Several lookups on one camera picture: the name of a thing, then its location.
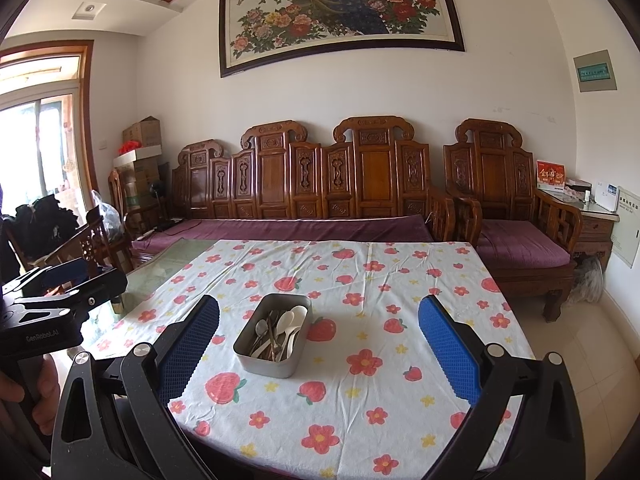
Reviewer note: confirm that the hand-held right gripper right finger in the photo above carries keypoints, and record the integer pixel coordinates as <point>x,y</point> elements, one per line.
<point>447,352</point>

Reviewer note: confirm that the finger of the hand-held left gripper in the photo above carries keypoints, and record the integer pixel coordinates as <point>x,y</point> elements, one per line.
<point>105,285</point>
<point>60,268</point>

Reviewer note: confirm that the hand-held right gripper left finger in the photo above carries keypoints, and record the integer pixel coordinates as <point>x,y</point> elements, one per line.
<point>190,345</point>

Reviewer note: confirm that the metal tray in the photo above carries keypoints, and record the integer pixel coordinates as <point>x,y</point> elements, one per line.
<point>247,355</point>

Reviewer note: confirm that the metal spoon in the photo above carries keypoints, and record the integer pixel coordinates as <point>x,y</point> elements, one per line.
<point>274,316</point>
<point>261,328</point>

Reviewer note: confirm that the large cream spoon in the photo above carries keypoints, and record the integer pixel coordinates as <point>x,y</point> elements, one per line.
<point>286,321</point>

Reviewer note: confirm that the small cream spoon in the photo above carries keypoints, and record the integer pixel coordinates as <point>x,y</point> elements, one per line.
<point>299,312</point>

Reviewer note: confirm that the person's left hand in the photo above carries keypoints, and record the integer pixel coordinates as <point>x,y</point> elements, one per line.
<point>10,387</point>

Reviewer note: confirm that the wooden chair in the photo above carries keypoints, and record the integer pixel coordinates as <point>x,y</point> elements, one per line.
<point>90,245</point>
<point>116,192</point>

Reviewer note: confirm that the black clothing pile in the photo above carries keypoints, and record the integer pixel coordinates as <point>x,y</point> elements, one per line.
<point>45,225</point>

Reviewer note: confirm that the white plastic bag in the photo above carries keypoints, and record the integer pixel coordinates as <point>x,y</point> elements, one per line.
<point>107,217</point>

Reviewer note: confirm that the large cardboard box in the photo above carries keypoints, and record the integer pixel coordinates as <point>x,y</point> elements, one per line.
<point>142,187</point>

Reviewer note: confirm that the floral tablecloth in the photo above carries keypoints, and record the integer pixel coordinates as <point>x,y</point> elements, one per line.
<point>350,400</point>

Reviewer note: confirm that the white flat box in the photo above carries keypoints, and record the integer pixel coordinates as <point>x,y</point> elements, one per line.
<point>140,156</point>

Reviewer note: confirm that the purple armchair cushion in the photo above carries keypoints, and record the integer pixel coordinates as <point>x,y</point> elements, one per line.
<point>522,240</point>

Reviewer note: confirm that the red flowers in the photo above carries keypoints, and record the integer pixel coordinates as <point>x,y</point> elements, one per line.
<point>128,147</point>

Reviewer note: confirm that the purple sofa cushion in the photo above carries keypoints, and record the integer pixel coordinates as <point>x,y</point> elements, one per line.
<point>280,230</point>

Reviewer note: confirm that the brown cardboard box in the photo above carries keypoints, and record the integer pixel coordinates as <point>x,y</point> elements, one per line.
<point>142,132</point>

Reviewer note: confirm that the clear plastic bag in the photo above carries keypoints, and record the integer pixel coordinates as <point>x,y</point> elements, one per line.
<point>590,280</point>

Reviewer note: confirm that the carved wooden armchair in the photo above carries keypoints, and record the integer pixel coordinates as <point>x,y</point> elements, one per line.
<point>495,177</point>

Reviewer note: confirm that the carved wooden sofa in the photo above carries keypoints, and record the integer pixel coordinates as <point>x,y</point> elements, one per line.
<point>272,180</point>

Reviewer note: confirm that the wooden side table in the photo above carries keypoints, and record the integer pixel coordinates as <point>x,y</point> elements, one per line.
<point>597,230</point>

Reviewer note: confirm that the red desk calendar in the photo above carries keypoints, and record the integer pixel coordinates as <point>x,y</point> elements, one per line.
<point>551,174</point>

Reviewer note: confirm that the white desk device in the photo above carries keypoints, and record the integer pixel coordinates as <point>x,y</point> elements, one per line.
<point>605,195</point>

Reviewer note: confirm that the square ceiling light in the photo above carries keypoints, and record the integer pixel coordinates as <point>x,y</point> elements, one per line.
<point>90,9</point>

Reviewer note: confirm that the framed peacock painting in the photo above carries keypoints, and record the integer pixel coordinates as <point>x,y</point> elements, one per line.
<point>332,7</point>

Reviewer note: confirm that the wooden door frame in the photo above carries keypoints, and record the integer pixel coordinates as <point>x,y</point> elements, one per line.
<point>87,110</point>

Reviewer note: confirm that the white wall cabinet door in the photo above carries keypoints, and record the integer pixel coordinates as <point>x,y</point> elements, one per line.
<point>629,227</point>

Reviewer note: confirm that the green wall panel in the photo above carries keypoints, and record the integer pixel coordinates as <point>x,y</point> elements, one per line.
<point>595,71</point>

